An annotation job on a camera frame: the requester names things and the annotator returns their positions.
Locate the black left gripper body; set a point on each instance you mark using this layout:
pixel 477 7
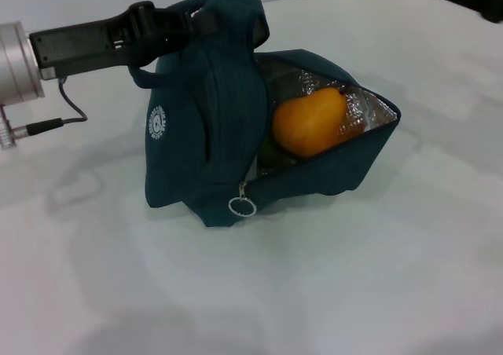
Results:
pixel 90 45

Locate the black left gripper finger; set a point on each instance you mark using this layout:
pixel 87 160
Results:
pixel 188 23

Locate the teal insulated lunch bag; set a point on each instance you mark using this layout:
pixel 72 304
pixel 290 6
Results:
pixel 220 115

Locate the orange pear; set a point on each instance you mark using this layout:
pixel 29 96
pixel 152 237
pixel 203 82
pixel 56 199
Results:
pixel 306 123

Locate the green cucumber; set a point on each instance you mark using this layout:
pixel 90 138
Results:
pixel 275 154

